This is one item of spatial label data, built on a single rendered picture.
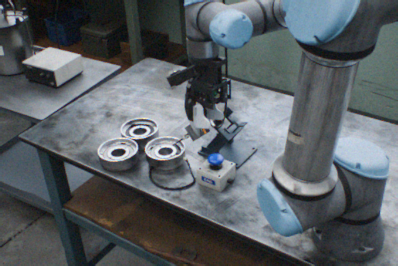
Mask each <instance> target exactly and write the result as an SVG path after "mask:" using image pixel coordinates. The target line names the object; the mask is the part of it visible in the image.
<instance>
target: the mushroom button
mask: <svg viewBox="0 0 398 266"><path fill-rule="evenodd" d="M224 160H225V158H224V156H223V155H221V154H211V155H209V156H208V163H209V164H212V165H213V166H218V165H220V164H222V163H223V162H224Z"/></svg>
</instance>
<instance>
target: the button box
mask: <svg viewBox="0 0 398 266"><path fill-rule="evenodd" d="M196 171H197V182H198V184H200V185H202V186H204V187H206V188H209V189H212V190H214V191H217V192H219V193H222V192H223V191H224V190H225V188H226V187H227V186H228V185H229V184H232V182H233V179H234V178H235V163H233V162H231V161H227V160H224V162H223V163H222V164H220V165H218V166H213V165H212V164H209V163H208V159H206V160H205V161H204V162H203V164H202V165H201V166H200V167H198V168H197V169H196Z"/></svg>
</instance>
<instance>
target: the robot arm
mask: <svg viewBox="0 0 398 266"><path fill-rule="evenodd" d="M183 6H184V9H185V29H186V44H187V54H188V61H189V63H191V64H193V65H192V66H188V67H187V68H184V69H182V70H181V69H180V70H175V71H174V72H173V73H171V74H170V76H169V77H168V78H167V81H168V83H169V85H170V86H171V87H173V86H179V85H182V84H183V83H184V82H185V81H186V80H189V81H188V84H187V86H186V91H185V101H184V109H185V113H186V116H187V118H188V120H189V122H190V125H191V127H192V128H193V131H194V132H195V133H196V134H197V135H198V136H200V129H209V128H210V122H209V121H208V120H207V118H208V119H215V120H222V119H224V114H223V112H221V111H219V109H218V108H217V107H216V104H217V105H218V104H219V103H223V104H224V103H225V102H227V99H231V79H228V78H225V77H223V76H222V66H223V65H225V64H226V58H223V57H221V56H220V45H221V46H224V47H226V48H229V49H233V50H234V49H239V48H242V47H243V46H244V45H245V44H246V43H248V42H249V40H250V38H253V37H256V36H260V35H263V34H266V33H271V32H274V31H280V30H283V29H289V30H290V32H291V34H292V35H293V36H294V38H295V39H294V40H295V42H296V44H297V45H298V47H299V48H300V49H301V50H302V54H301V61H300V65H299V69H298V76H297V81H296V87H295V92H294V101H293V107H292V111H291V119H290V122H289V130H288V134H287V138H286V146H285V150H284V153H283V154H281V155H279V156H278V157H277V158H276V159H275V161H274V164H273V167H272V172H271V177H269V178H263V180H261V181H259V182H258V184H257V187H256V194H257V199H258V202H259V205H260V208H261V210H262V213H263V214H264V216H265V218H266V219H267V221H268V222H269V223H270V225H271V227H272V228H273V229H274V230H275V231H276V232H277V233H278V234H280V235H283V236H285V237H291V236H293V235H296V234H298V233H299V234H302V233H303V232H304V231H305V230H308V229H310V228H311V234H312V238H313V241H314V243H315V244H316V245H317V246H318V248H319V249H320V250H321V251H323V252H324V253H325V254H327V255H329V256H331V257H334V258H335V259H338V260H342V261H346V262H361V261H365V260H369V259H370V258H372V257H374V256H376V255H377V254H378V253H379V252H380V250H381V249H382V247H383V244H384V237H385V231H384V226H383V223H382V217H381V214H380V212H381V208H382V202H383V198H384V192H385V188H386V184H387V178H388V177H389V157H388V155H387V153H386V152H385V151H384V150H383V149H382V148H380V147H379V146H377V145H376V144H374V143H372V142H369V141H367V140H364V139H360V138H355V137H343V138H340V132H341V129H342V126H343V121H344V119H345V113H346V110H347V108H348V103H349V101H350V96H351V92H352V90H353V85H354V82H355V78H356V75H357V70H358V67H359V64H360V61H361V60H364V59H366V58H367V57H368V56H370V55H371V54H372V53H373V51H374V49H375V45H376V42H377V39H378V36H379V33H380V29H381V27H382V26H383V25H387V24H389V23H394V22H396V21H398V0H249V1H243V2H240V3H237V4H231V5H225V4H223V3H221V2H219V0H184V5H183ZM227 85H229V94H227ZM197 102H198V103H200V105H197V104H196V103H197Z"/></svg>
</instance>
